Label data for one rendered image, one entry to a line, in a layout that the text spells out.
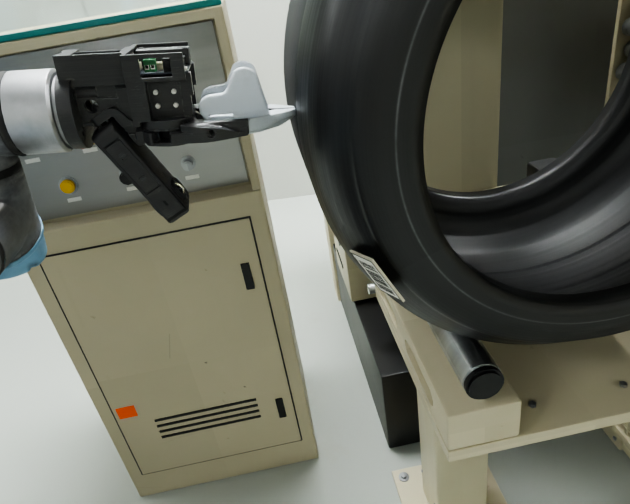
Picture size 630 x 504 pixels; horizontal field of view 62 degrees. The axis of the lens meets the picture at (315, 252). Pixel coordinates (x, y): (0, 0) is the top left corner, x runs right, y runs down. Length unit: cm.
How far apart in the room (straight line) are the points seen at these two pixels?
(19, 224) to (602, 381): 70
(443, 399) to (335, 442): 111
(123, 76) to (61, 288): 86
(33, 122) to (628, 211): 74
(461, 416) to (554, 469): 108
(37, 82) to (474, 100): 60
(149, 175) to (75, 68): 11
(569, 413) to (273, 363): 86
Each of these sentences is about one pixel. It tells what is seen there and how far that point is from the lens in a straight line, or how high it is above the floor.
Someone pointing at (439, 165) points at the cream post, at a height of 101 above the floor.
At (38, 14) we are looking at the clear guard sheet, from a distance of 115.
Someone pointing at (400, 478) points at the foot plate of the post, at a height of 2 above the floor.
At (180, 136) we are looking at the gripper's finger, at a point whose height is 121.
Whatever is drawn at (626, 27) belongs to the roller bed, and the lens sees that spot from 109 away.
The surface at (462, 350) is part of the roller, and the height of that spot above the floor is 92.
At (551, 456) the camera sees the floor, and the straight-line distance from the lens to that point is 173.
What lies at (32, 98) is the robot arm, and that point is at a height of 126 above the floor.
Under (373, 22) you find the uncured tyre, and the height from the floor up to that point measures 128.
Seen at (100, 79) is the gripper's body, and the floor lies 126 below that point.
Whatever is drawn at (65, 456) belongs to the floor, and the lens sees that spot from 205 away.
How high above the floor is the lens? 134
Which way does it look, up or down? 30 degrees down
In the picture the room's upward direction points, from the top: 10 degrees counter-clockwise
